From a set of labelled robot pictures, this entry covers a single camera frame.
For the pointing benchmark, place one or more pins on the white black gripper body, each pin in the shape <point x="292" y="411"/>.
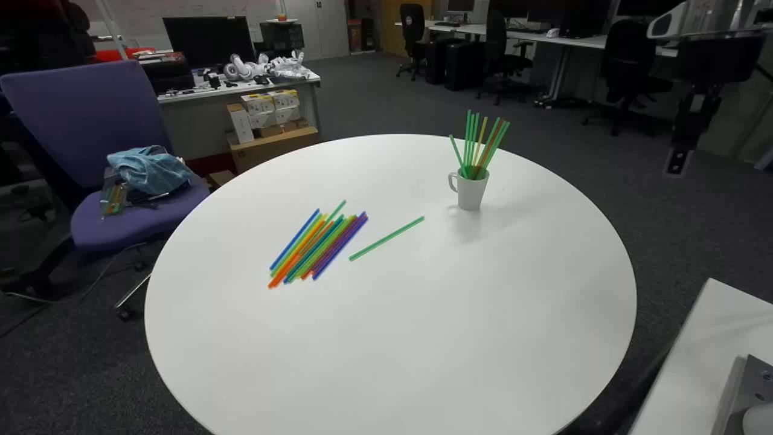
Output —
<point x="708" y="49"/>

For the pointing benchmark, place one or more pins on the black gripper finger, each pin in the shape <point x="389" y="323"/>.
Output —
<point x="685" y="147"/>
<point x="705" y="101"/>

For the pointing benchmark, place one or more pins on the lone green straw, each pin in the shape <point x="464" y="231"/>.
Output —
<point x="388" y="237"/>

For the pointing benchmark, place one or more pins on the white robot base platform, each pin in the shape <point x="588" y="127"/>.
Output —
<point x="692" y="364"/>

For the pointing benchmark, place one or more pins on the green straw in cup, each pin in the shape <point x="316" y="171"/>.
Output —
<point x="458" y="154"/>
<point x="493" y="137"/>
<point x="469" y="137"/>

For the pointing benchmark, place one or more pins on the white cup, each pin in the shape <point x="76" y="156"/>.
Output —
<point x="469" y="191"/>

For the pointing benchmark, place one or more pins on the purple straw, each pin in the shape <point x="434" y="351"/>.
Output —
<point x="342" y="242"/>

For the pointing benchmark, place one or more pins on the yellow straw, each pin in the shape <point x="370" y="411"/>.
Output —
<point x="299" y="246"/>

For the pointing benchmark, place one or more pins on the blue straw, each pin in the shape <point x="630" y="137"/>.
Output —
<point x="295" y="240"/>

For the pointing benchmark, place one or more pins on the black office chair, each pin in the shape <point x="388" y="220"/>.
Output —
<point x="502" y="52"/>
<point x="414" y="38"/>
<point x="630" y="64"/>

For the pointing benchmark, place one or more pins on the long white desk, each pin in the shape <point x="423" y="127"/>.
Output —
<point x="557" y="38"/>

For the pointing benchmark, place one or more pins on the brown cardboard box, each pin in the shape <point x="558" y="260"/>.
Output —
<point x="268" y="147"/>

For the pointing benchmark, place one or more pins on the white packaged goods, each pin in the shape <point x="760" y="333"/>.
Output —
<point x="268" y="109"/>

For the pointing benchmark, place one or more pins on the crumpled white plastic bags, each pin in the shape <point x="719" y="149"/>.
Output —
<point x="266" y="66"/>

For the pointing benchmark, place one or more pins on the white office desk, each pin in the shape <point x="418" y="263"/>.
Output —
<point x="202" y="113"/>

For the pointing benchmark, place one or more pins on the black monitor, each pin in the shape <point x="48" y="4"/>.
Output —
<point x="208" y="39"/>

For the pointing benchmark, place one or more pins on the black box device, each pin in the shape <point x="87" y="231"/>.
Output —
<point x="168" y="75"/>

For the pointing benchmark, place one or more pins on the blue cloth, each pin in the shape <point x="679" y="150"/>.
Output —
<point x="147" y="171"/>

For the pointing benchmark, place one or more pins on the red tray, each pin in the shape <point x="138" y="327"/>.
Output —
<point x="124" y="54"/>

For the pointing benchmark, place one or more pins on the purple office chair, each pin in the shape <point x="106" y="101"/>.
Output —
<point x="81" y="113"/>

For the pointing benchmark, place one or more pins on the grey metal bracket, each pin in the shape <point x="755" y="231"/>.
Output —
<point x="744" y="400"/>

